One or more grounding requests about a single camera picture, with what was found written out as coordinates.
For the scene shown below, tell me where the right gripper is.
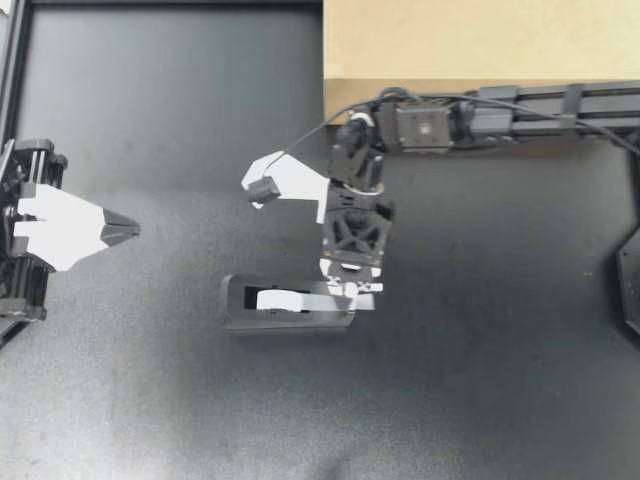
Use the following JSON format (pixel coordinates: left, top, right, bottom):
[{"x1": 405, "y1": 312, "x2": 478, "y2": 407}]
[{"x1": 319, "y1": 192, "x2": 396, "y2": 313}]

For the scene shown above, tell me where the black frame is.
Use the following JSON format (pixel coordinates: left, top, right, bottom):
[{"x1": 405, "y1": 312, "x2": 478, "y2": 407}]
[{"x1": 0, "y1": 0, "x2": 32, "y2": 151}]

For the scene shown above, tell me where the cardboard box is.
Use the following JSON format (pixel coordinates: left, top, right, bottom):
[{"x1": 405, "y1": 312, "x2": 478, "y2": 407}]
[{"x1": 323, "y1": 0, "x2": 640, "y2": 129}]

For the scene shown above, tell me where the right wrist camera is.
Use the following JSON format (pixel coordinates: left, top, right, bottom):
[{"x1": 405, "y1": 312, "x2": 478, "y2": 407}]
[{"x1": 241, "y1": 148, "x2": 332, "y2": 225}]

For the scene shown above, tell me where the piece of clear tape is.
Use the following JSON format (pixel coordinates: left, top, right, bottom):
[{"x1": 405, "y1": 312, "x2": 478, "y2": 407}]
[{"x1": 299, "y1": 293, "x2": 377, "y2": 312}]

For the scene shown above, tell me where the black camera cable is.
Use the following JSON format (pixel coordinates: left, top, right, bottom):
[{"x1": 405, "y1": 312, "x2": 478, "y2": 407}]
[{"x1": 263, "y1": 87, "x2": 640, "y2": 172}]

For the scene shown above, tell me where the black tape dispenser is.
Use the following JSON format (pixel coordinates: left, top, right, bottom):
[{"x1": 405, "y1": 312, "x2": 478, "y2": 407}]
[{"x1": 219, "y1": 272, "x2": 359, "y2": 336}]

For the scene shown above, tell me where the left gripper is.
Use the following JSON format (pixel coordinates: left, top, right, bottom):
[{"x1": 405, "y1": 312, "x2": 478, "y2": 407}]
[{"x1": 0, "y1": 164, "x2": 142, "y2": 274}]

